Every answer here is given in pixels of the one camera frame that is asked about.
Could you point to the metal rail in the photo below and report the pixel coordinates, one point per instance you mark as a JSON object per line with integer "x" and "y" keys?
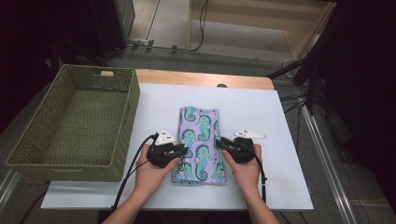
{"x": 323, "y": 155}
{"x": 7, "y": 186}

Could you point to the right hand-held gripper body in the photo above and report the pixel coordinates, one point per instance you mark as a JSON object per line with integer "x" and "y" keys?
{"x": 249, "y": 134}

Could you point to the person's right hand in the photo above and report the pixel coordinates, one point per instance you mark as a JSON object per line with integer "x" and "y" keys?
{"x": 246, "y": 177}

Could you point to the green woven basket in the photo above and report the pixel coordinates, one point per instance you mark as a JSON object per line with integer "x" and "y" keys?
{"x": 84, "y": 124}

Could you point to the person's left hand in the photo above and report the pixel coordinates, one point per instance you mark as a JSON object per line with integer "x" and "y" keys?
{"x": 151, "y": 177}

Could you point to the dark curtain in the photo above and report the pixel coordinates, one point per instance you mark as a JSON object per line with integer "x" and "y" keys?
{"x": 25, "y": 46}
{"x": 367, "y": 93}

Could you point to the seahorse print baby swimsuit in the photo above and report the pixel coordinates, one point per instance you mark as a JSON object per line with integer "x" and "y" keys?
{"x": 202, "y": 124}

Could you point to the dark cabinet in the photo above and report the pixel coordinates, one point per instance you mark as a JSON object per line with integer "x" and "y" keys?
{"x": 106, "y": 25}

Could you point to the black tape strip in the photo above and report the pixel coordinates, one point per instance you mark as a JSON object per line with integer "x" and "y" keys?
{"x": 173, "y": 49}
{"x": 135, "y": 46}
{"x": 149, "y": 46}

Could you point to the black tripod stand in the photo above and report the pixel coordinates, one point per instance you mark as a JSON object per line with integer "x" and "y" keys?
{"x": 311, "y": 77}

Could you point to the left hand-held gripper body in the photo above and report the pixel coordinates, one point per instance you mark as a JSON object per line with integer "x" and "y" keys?
{"x": 164, "y": 137}

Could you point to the white table mat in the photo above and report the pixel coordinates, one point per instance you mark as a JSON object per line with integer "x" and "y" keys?
{"x": 249, "y": 105}

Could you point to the light wooden shelf unit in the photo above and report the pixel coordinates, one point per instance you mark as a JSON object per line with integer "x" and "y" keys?
{"x": 233, "y": 15}

